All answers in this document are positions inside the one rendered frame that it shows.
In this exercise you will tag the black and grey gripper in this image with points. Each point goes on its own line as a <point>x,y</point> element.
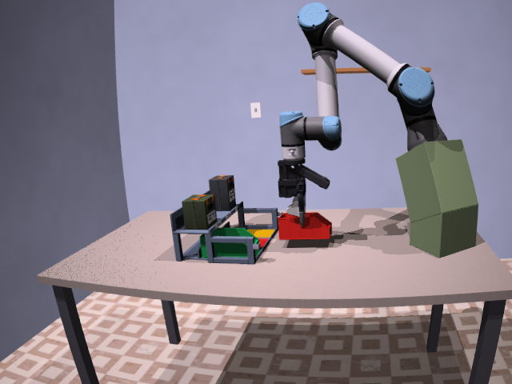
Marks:
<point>290,184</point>

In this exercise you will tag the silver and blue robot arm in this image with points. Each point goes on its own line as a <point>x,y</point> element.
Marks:
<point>413,86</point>

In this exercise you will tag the red bin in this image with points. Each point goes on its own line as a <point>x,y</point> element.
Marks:
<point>290,229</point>

